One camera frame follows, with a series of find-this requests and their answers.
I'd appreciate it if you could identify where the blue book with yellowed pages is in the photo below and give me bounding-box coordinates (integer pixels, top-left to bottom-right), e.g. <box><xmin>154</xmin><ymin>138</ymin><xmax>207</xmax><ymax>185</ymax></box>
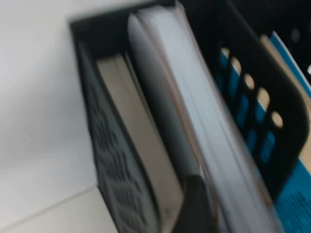
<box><xmin>217</xmin><ymin>30</ymin><xmax>311</xmax><ymax>233</ymax></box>

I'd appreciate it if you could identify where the white book with orange edges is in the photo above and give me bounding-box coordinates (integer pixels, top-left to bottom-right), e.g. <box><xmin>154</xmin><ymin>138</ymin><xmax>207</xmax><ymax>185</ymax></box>
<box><xmin>127</xmin><ymin>0</ymin><xmax>280</xmax><ymax>233</ymax></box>

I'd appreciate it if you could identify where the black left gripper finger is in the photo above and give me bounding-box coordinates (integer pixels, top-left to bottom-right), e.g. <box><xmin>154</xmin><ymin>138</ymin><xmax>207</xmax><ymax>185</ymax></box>
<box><xmin>167</xmin><ymin>173</ymin><xmax>221</xmax><ymax>233</ymax></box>

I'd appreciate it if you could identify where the black plastic book stand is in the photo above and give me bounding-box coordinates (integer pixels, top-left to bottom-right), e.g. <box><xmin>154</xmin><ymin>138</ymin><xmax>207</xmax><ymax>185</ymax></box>
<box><xmin>69</xmin><ymin>0</ymin><xmax>311</xmax><ymax>233</ymax></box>

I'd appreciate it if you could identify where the white spine book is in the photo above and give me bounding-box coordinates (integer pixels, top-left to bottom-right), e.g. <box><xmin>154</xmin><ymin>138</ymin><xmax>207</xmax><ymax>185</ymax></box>
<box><xmin>96</xmin><ymin>52</ymin><xmax>185</xmax><ymax>219</ymax></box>

